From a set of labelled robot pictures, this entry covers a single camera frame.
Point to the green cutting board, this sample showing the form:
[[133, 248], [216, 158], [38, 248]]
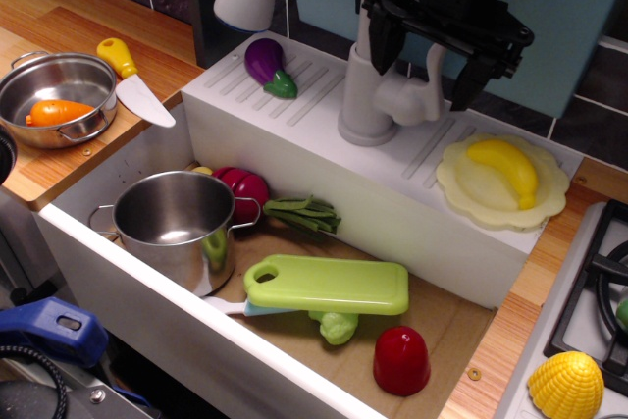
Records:
[[328, 285]]

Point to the purple toy eggplant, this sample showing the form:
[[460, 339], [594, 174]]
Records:
[[264, 60]]

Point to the green toy on stove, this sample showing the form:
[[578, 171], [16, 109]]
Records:
[[621, 315]]

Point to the yellow toy banana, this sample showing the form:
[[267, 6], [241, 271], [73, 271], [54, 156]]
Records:
[[513, 163]]

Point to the white toy sink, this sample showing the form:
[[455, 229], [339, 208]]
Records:
[[390, 204]]

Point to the grey toy faucet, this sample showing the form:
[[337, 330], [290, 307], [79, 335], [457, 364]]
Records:
[[374, 106]]

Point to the yellow toy corn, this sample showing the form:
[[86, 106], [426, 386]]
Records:
[[567, 385]]

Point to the red toy pepper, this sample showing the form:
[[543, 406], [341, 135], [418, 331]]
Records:
[[401, 364]]

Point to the yellow handled toy knife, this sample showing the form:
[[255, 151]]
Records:
[[132, 91]]

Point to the black stove grate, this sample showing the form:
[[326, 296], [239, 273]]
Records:
[[587, 321]]

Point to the magenta toy onion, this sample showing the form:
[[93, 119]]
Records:
[[250, 191]]

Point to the grey faucet lever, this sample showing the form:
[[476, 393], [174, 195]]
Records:
[[434, 96]]

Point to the steel pan on counter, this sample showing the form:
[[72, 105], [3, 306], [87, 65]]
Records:
[[75, 77]]

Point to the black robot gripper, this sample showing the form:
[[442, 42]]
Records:
[[483, 31]]

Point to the green felt beans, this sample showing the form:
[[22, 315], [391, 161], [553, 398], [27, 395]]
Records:
[[311, 216]]

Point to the orange toy carrot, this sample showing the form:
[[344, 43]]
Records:
[[46, 113]]

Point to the blue clamp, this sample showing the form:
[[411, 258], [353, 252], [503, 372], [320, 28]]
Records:
[[56, 328]]

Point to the steel pot in sink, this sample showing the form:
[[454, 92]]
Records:
[[181, 224]]

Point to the pale yellow toy plate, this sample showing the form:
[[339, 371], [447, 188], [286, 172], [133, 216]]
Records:
[[483, 194]]

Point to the light green toy vegetable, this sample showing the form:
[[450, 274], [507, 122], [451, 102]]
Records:
[[335, 328]]

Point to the toy stove top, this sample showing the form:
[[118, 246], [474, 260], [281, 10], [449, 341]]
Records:
[[516, 402]]

